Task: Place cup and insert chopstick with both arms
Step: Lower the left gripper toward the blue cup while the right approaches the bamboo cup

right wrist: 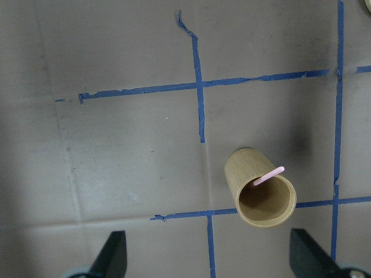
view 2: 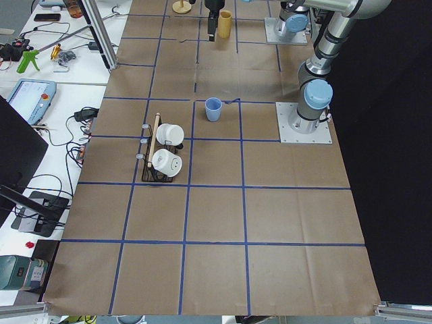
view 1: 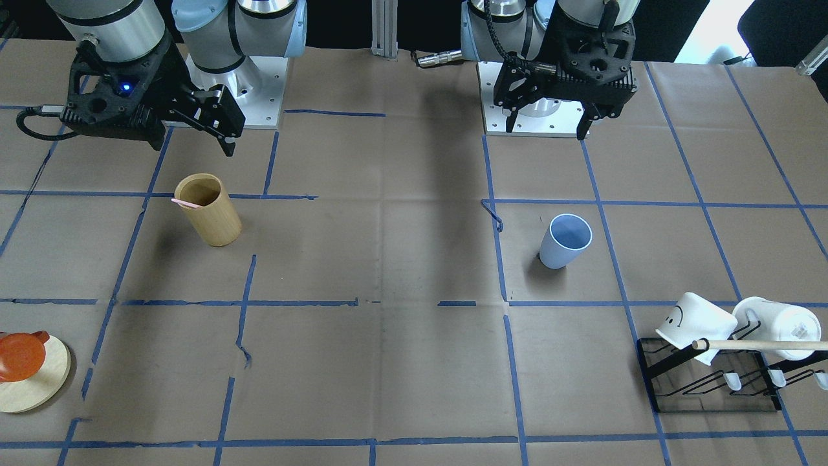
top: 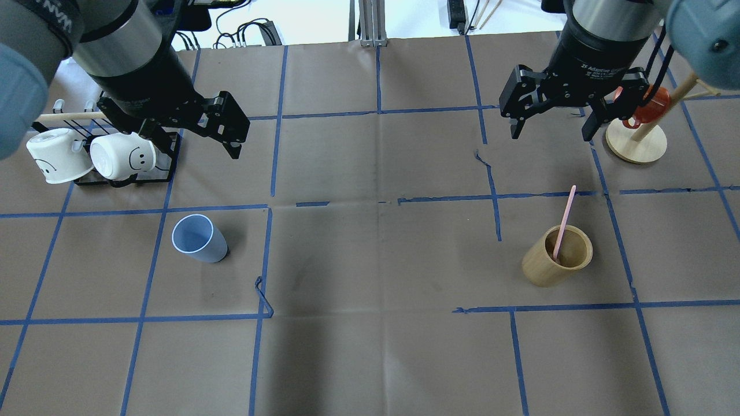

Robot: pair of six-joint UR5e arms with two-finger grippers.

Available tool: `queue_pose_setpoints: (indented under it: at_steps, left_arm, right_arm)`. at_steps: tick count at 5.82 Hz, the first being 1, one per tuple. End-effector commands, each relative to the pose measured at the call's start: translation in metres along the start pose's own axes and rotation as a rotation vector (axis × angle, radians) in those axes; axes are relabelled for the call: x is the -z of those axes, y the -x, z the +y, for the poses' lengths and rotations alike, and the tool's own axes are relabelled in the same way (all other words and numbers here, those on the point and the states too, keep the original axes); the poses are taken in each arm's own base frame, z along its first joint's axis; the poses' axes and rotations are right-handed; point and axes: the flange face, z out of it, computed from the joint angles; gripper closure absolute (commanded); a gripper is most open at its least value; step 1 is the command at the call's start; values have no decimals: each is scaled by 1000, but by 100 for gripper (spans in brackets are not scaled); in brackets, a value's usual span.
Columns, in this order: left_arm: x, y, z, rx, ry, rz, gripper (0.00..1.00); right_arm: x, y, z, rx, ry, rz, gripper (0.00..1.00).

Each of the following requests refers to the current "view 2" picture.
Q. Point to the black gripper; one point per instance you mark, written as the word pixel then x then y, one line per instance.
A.
pixel 213 5

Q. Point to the light blue plastic cup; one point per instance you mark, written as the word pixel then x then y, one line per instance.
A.
pixel 213 108

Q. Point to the bamboo chopstick holder cup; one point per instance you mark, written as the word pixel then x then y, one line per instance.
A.
pixel 224 24

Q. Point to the wooden mug tree stand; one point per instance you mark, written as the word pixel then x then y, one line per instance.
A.
pixel 181 7

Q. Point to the white plain mug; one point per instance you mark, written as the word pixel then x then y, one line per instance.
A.
pixel 170 134

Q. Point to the white smiley mug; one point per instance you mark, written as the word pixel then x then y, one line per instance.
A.
pixel 166 162

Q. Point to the black power adapter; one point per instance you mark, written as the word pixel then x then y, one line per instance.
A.
pixel 86 113

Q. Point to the black smartphone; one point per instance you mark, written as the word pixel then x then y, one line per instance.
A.
pixel 47 17

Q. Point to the blue teach pendant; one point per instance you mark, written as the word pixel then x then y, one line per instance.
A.
pixel 31 98

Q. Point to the black monitor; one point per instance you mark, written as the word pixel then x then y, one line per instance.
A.
pixel 22 149

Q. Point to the green box device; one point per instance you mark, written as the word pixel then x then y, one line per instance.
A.
pixel 22 272

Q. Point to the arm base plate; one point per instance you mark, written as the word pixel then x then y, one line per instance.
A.
pixel 278 34
pixel 295 130

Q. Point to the aluminium frame post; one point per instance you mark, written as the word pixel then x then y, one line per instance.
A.
pixel 97 28

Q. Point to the black wire mug rack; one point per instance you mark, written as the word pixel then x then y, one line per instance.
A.
pixel 149 174

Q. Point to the green handled reacher tool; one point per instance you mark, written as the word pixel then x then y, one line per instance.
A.
pixel 30 56

